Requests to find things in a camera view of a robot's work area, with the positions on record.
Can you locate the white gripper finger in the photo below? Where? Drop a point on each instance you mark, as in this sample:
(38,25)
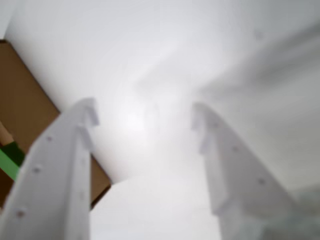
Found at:
(55,175)
(237,187)

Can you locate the green cube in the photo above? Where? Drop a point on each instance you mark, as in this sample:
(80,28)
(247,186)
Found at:
(10,162)

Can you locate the brown cardboard box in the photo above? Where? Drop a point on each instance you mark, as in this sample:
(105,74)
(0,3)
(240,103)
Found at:
(20,100)

